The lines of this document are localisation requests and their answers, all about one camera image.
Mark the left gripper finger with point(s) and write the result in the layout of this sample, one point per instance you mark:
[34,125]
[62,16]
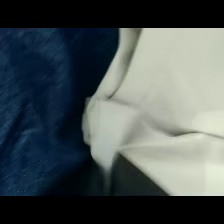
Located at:
[133,181]

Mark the beige pants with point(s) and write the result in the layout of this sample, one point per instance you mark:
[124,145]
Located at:
[173,100]

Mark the blue jeans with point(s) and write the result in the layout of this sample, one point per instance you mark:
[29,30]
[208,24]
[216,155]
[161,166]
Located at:
[40,110]

